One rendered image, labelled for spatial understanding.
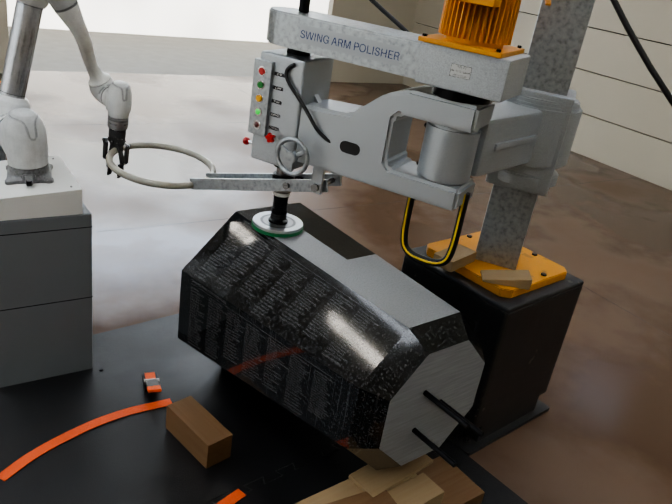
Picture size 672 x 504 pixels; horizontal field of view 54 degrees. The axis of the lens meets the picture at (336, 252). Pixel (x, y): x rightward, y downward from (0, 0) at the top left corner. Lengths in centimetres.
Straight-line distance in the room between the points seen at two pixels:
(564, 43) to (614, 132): 609
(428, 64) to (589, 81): 691
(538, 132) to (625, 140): 602
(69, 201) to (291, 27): 115
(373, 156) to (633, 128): 653
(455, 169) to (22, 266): 178
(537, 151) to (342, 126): 83
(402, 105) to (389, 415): 105
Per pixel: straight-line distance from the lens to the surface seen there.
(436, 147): 233
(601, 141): 898
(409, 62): 231
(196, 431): 281
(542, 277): 308
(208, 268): 285
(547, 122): 280
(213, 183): 291
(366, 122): 241
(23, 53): 309
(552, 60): 284
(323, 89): 266
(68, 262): 304
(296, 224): 282
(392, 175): 240
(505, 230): 300
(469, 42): 225
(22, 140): 294
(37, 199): 290
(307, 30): 249
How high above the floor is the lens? 197
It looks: 25 degrees down
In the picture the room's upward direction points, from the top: 9 degrees clockwise
